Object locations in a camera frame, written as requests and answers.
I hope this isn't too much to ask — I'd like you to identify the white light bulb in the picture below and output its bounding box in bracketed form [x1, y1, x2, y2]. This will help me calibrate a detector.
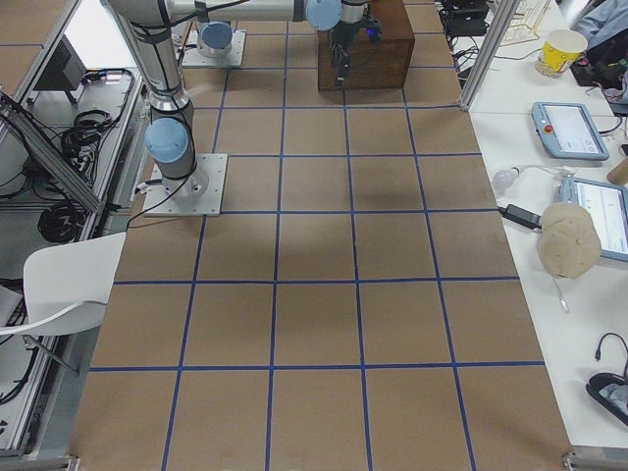
[492, 167, 521, 192]

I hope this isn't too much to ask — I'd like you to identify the dark wooden drawer cabinet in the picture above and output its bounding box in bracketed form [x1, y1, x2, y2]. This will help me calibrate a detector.
[306, 1, 415, 91]

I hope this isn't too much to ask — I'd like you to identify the popcorn paper cup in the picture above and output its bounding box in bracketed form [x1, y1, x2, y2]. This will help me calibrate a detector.
[535, 29, 588, 79]

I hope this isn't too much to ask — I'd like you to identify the gold wire rack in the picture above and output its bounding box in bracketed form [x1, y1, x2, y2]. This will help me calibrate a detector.
[501, 0, 551, 46]

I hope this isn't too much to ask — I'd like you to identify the teach pendant tablet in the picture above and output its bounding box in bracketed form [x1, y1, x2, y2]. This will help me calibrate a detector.
[531, 102, 609, 162]
[558, 177, 627, 262]

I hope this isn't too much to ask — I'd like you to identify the black glasses case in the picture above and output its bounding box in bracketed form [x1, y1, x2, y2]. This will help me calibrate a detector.
[585, 373, 627, 425]

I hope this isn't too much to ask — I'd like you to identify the beige cap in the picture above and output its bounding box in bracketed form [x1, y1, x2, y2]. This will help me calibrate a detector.
[537, 202, 602, 279]

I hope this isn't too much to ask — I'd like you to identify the black power brick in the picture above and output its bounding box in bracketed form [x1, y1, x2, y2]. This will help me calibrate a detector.
[498, 204, 542, 231]

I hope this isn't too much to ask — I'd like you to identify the aluminium frame post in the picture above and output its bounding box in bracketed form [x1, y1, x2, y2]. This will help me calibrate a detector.
[459, 0, 519, 111]

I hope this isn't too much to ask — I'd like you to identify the teach pendant tablet near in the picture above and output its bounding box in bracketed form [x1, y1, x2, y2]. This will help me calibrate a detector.
[558, 177, 627, 262]

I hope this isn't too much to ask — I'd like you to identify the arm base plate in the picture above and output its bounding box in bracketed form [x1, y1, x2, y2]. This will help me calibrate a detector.
[142, 153, 228, 217]
[182, 29, 246, 69]

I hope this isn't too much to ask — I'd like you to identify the teach pendant tablet far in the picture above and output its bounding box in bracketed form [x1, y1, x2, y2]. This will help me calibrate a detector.
[531, 102, 609, 162]

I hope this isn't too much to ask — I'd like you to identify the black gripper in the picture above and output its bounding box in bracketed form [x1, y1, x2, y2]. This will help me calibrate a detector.
[330, 13, 382, 86]

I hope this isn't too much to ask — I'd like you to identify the white plastic chair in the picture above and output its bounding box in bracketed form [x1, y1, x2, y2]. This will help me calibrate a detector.
[1, 232, 127, 337]

